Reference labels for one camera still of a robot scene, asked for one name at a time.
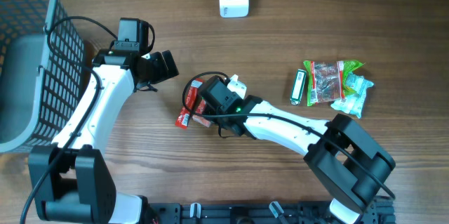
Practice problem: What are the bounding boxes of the long red stick sachet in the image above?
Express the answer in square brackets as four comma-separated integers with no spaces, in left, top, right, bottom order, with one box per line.
[175,78,204,129]

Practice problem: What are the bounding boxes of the red snack sachet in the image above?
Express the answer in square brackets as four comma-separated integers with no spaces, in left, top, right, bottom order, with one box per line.
[192,99,212,128]

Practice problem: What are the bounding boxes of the green white gum pack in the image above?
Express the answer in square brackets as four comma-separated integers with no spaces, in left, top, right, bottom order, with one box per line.
[290,70,307,106]

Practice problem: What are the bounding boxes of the green gummy candy bag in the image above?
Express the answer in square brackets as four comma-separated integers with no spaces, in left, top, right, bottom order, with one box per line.
[303,60,363,106]

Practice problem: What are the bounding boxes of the teal tissue pack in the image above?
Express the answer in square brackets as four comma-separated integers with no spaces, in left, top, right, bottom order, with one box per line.
[330,72,374,119]

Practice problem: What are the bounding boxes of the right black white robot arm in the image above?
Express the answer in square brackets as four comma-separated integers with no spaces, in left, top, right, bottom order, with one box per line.
[199,76,396,223]

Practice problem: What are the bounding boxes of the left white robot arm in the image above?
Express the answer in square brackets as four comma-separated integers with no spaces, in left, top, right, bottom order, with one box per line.
[20,18,179,223]

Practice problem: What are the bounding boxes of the grey plastic mesh basket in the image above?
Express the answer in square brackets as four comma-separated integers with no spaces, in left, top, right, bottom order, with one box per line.
[1,0,86,152]

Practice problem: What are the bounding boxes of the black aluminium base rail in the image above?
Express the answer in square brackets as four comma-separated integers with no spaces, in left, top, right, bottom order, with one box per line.
[140,201,396,224]

